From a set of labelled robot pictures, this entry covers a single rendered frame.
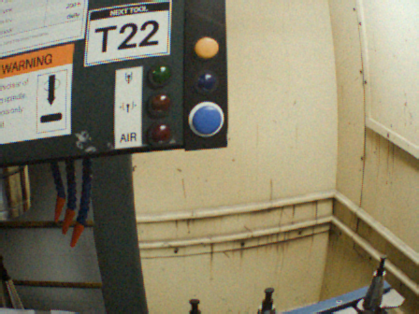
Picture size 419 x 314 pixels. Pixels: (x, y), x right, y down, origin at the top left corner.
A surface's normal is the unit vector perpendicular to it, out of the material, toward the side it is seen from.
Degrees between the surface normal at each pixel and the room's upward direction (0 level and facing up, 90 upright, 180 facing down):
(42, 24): 90
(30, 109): 90
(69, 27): 90
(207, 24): 90
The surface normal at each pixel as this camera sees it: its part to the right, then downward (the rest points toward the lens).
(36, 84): 0.29, 0.27
